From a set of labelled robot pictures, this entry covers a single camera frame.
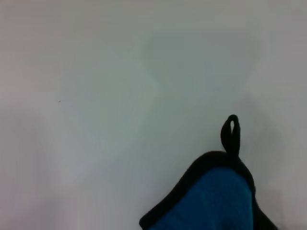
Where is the blue rag with black trim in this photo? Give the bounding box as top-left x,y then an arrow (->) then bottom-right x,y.
139,114 -> 279,230

